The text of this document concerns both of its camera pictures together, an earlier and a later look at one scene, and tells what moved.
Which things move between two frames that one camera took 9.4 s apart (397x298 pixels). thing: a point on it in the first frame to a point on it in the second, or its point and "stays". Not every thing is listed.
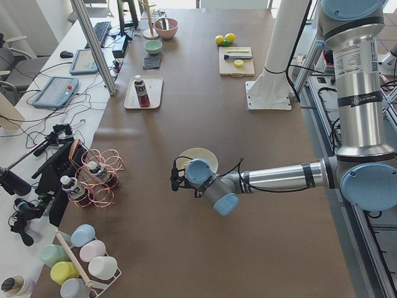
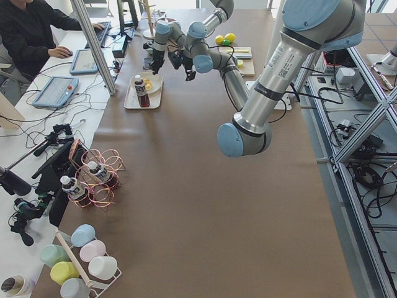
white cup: x=103 y=267 stays
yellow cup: x=63 y=270 stays
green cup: x=52 y=254 stays
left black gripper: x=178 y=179 to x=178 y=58
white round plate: x=196 y=153 to x=153 y=82
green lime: x=226 y=43 stays
